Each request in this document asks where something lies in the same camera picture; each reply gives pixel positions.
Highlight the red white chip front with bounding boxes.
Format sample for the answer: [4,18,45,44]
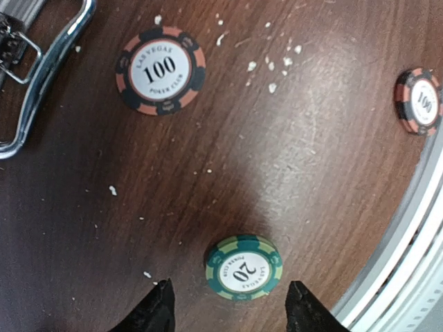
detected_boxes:
[394,67,442,136]

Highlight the aluminium front rail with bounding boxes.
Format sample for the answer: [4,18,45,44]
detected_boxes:
[332,130,442,331]

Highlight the aluminium poker case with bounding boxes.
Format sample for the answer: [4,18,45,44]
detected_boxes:
[1,0,96,160]

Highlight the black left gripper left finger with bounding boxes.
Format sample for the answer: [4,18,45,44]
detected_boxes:
[110,279,176,332]

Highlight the green chip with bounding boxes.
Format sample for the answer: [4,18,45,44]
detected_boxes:
[206,234,283,301]

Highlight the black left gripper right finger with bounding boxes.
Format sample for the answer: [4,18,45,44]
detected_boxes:
[285,281,349,332]

